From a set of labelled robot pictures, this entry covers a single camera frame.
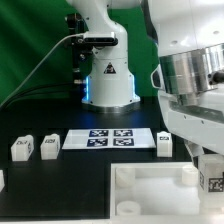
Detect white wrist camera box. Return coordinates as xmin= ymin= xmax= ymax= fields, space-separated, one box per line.
xmin=151 ymin=65 xmax=165 ymax=90

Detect black camera on mount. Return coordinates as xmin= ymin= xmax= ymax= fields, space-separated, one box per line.
xmin=77 ymin=32 xmax=118 ymax=46

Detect white sheet with markers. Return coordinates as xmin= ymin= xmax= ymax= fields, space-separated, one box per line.
xmin=62 ymin=128 xmax=155 ymax=150

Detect white square tabletop part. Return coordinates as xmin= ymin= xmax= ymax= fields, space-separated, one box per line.
xmin=110 ymin=162 xmax=224 ymax=224

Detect black cables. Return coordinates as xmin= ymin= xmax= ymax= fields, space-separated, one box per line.
xmin=0 ymin=83 xmax=76 ymax=109

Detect grey camera cable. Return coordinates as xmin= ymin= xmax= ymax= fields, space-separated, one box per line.
xmin=0 ymin=33 xmax=84 ymax=108

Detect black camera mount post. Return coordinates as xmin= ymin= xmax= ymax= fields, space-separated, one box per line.
xmin=65 ymin=13 xmax=92 ymax=85

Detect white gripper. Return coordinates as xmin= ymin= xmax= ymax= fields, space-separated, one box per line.
xmin=158 ymin=89 xmax=224 ymax=167

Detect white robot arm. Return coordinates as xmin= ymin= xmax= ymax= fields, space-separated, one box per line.
xmin=66 ymin=0 xmax=224 ymax=169

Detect white block left edge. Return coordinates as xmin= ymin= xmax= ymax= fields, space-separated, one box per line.
xmin=0 ymin=170 xmax=5 ymax=192

